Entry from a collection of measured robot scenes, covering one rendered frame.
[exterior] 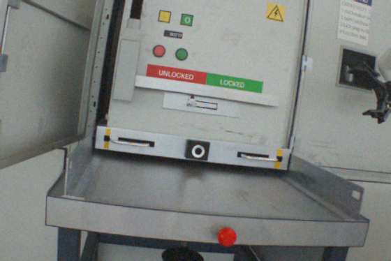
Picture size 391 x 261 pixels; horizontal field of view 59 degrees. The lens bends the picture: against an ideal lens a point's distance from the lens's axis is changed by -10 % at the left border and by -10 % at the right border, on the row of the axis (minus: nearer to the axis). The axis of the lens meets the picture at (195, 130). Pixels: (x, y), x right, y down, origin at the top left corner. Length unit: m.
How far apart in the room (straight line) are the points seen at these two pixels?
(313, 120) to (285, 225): 0.77
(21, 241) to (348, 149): 1.28
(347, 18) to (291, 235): 0.99
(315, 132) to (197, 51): 0.61
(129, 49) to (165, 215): 0.42
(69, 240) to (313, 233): 0.45
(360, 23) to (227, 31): 0.66
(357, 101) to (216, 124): 0.67
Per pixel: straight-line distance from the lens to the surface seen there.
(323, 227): 0.75
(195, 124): 1.03
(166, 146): 1.02
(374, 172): 1.64
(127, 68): 0.90
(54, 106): 1.10
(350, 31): 1.51
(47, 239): 1.43
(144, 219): 0.66
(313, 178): 0.97
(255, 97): 1.02
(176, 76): 1.02
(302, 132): 1.42
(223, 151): 1.05
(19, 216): 1.43
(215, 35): 1.04
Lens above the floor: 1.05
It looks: 6 degrees down
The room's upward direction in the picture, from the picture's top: 8 degrees clockwise
